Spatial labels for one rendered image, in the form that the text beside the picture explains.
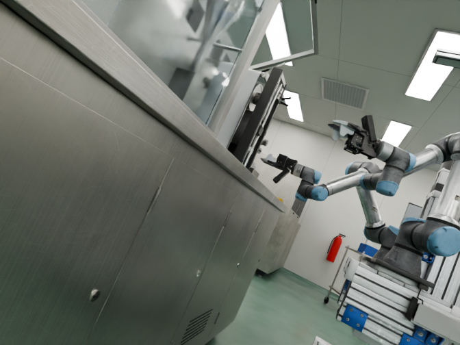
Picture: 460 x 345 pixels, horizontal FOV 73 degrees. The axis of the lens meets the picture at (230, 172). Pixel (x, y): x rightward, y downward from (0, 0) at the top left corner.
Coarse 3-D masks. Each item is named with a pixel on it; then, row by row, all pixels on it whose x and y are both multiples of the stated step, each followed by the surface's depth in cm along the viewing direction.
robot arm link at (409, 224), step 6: (402, 222) 138; (408, 222) 135; (414, 222) 133; (420, 222) 132; (402, 228) 136; (408, 228) 133; (414, 228) 129; (402, 234) 135; (408, 234) 131; (396, 240) 137; (402, 240) 133; (408, 240) 132; (408, 246) 131; (414, 246) 130; (420, 252) 130
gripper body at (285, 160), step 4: (280, 156) 183; (284, 156) 183; (280, 160) 182; (284, 160) 181; (288, 160) 182; (292, 160) 183; (296, 160) 181; (280, 164) 182; (284, 164) 182; (288, 164) 182; (292, 164) 182; (280, 168) 183; (284, 168) 182; (292, 168) 179; (292, 172) 180
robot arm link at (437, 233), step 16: (448, 144) 132; (448, 176) 126; (448, 192) 122; (448, 208) 120; (432, 224) 121; (448, 224) 118; (416, 240) 126; (432, 240) 117; (448, 240) 116; (448, 256) 117
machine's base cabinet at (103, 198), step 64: (0, 64) 30; (64, 64) 36; (0, 128) 32; (64, 128) 39; (128, 128) 49; (0, 192) 35; (64, 192) 43; (128, 192) 55; (192, 192) 77; (0, 256) 38; (64, 256) 47; (128, 256) 62; (192, 256) 93; (256, 256) 182; (0, 320) 41; (64, 320) 52; (128, 320) 72; (192, 320) 117
